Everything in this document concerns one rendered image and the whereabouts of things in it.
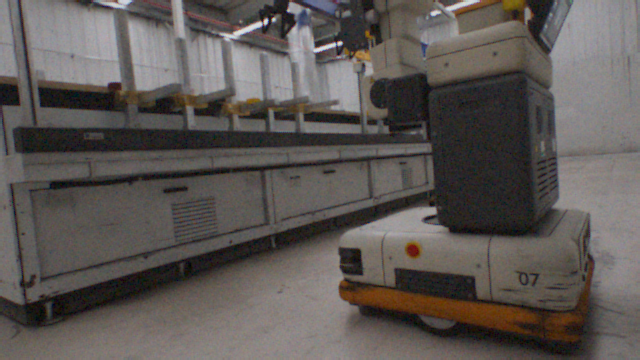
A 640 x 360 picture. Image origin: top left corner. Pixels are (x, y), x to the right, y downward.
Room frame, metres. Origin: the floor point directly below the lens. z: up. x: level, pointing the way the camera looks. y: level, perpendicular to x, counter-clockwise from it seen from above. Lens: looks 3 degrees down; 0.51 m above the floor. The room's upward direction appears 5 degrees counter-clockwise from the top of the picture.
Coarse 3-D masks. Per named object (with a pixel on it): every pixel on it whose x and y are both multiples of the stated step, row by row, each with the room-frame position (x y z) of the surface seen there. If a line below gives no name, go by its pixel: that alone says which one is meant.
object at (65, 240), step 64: (0, 128) 1.36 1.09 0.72; (256, 128) 2.31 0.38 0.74; (320, 128) 2.81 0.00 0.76; (384, 128) 3.59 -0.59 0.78; (0, 192) 1.40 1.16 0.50; (64, 192) 1.52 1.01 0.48; (128, 192) 1.71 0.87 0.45; (192, 192) 1.97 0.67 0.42; (256, 192) 2.31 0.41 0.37; (320, 192) 2.81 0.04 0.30; (384, 192) 3.58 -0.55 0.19; (0, 256) 1.46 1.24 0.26; (64, 256) 1.50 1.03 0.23; (128, 256) 1.69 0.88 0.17; (192, 256) 1.91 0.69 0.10
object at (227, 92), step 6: (222, 90) 1.61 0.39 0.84; (228, 90) 1.59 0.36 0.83; (234, 90) 1.59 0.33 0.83; (198, 96) 1.71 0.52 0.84; (204, 96) 1.68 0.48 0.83; (210, 96) 1.66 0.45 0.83; (216, 96) 1.63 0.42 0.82; (222, 96) 1.61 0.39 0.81; (228, 96) 1.62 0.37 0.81; (174, 102) 1.82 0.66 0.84; (198, 102) 1.71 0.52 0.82; (204, 102) 1.71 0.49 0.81; (174, 108) 1.82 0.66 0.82; (180, 108) 1.81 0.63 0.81
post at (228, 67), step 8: (224, 40) 1.90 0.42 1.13; (224, 48) 1.90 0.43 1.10; (224, 56) 1.90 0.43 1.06; (224, 64) 1.91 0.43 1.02; (232, 64) 1.92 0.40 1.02; (224, 72) 1.91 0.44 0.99; (232, 72) 1.91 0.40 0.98; (224, 80) 1.91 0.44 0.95; (232, 80) 1.91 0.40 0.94; (232, 96) 1.90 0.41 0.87; (232, 120) 1.90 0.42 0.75
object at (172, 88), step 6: (168, 84) 1.40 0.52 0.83; (174, 84) 1.38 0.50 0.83; (180, 84) 1.40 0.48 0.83; (156, 90) 1.45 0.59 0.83; (162, 90) 1.42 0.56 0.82; (168, 90) 1.40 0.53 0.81; (174, 90) 1.38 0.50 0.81; (180, 90) 1.40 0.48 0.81; (144, 96) 1.50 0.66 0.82; (150, 96) 1.48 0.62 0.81; (156, 96) 1.45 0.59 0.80; (162, 96) 1.46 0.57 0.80; (114, 102) 1.64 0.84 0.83; (120, 108) 1.63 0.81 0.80
